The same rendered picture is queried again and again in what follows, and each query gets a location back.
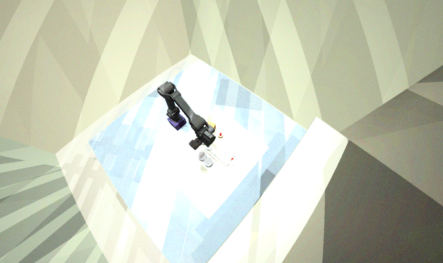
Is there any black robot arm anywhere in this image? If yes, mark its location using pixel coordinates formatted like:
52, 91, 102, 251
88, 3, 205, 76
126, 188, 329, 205
157, 81, 216, 147

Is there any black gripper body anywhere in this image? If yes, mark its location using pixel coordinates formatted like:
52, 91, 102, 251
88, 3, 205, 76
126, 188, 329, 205
189, 124, 215, 150

